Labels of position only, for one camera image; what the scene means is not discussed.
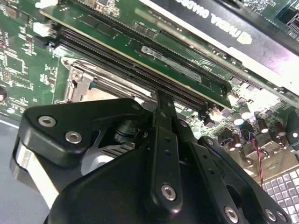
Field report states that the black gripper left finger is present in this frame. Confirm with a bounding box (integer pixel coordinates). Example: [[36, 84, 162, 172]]
[[19, 90, 185, 217]]

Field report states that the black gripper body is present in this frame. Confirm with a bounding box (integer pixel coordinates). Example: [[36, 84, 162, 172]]
[[44, 148, 221, 224]]

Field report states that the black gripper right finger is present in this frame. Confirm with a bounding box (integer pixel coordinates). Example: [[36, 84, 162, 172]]
[[164, 91, 293, 224]]

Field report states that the metal socket cover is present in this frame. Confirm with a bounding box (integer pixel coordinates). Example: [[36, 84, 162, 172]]
[[63, 66, 155, 105]]

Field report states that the metal locking lever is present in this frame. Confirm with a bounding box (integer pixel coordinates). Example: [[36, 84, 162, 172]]
[[70, 65, 156, 98]]

